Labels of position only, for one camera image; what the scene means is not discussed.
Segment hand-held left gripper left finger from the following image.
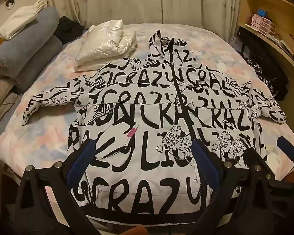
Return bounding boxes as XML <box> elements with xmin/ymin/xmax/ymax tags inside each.
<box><xmin>13</xmin><ymin>139</ymin><xmax>101</xmax><ymax>235</ymax></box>

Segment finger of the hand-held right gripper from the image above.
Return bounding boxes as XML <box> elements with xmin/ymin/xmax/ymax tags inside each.
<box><xmin>276</xmin><ymin>136</ymin><xmax>294</xmax><ymax>167</ymax></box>
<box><xmin>242</xmin><ymin>148</ymin><xmax>276</xmax><ymax>180</ymax></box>

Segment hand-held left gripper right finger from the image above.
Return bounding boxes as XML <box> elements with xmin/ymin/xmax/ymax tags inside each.
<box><xmin>186</xmin><ymin>140</ymin><xmax>280</xmax><ymax>235</ymax></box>

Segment white jacket with black print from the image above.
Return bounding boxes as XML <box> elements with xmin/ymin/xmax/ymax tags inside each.
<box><xmin>22</xmin><ymin>31</ymin><xmax>287</xmax><ymax>218</ymax></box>

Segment black and white patterned clothes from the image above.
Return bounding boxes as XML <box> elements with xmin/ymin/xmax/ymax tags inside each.
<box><xmin>244</xmin><ymin>57</ymin><xmax>278</xmax><ymax>96</ymax></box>

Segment beige bundled cloth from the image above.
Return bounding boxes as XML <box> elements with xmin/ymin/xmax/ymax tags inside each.
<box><xmin>0</xmin><ymin>78</ymin><xmax>20</xmax><ymax>125</ymax></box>

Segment blue-grey rolled blanket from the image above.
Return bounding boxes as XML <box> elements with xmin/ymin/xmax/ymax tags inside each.
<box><xmin>0</xmin><ymin>6</ymin><xmax>60</xmax><ymax>71</ymax></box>
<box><xmin>0</xmin><ymin>35</ymin><xmax>63</xmax><ymax>92</ymax></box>

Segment black bag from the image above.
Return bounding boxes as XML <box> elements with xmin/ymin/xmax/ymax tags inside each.
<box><xmin>235</xmin><ymin>27</ymin><xmax>289</xmax><ymax>101</ymax></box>

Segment folded cream puffer jacket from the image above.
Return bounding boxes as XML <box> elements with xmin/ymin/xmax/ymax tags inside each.
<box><xmin>73</xmin><ymin>20</ymin><xmax>138</xmax><ymax>72</ymax></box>

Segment pink drawer organiser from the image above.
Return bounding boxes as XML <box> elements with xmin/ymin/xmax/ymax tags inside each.
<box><xmin>245</xmin><ymin>13</ymin><xmax>277</xmax><ymax>37</ymax></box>

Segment black cloth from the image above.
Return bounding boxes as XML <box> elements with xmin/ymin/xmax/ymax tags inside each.
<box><xmin>54</xmin><ymin>16</ymin><xmax>85</xmax><ymax>45</ymax></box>

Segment wooden shelf unit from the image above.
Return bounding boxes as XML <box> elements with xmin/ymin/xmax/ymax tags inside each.
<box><xmin>236</xmin><ymin>0</ymin><xmax>294</xmax><ymax>79</ymax></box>

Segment white folded cloth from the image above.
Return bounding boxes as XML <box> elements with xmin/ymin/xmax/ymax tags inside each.
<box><xmin>0</xmin><ymin>0</ymin><xmax>49</xmax><ymax>41</ymax></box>

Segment beige curtain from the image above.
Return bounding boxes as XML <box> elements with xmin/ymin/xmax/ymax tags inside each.
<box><xmin>43</xmin><ymin>0</ymin><xmax>243</xmax><ymax>30</ymax></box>

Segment face wall sticker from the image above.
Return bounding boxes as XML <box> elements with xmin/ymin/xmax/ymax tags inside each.
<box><xmin>5</xmin><ymin>0</ymin><xmax>18</xmax><ymax>11</ymax></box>

